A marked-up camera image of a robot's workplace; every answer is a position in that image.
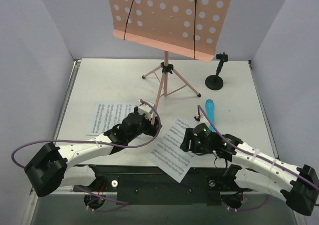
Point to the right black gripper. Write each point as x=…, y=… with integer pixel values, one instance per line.
x=187, y=139

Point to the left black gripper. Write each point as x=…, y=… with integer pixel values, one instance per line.
x=153, y=127

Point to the sheet music page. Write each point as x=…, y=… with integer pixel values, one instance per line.
x=106, y=115
x=167, y=154

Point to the blue toy microphone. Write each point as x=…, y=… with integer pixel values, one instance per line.
x=209, y=106

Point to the pink perforated music stand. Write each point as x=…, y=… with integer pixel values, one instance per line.
x=189, y=28

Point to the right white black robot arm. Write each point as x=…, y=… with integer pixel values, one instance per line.
x=251, y=169

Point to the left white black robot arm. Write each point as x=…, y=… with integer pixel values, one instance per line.
x=57, y=166

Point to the black microphone stand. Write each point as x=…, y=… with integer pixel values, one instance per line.
x=215, y=82

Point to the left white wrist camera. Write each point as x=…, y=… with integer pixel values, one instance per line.
x=144, y=109

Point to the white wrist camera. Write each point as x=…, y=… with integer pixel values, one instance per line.
x=201, y=119
x=144, y=109

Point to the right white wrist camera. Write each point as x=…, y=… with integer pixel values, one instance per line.
x=201, y=119

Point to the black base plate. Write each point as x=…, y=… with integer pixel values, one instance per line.
x=140, y=185

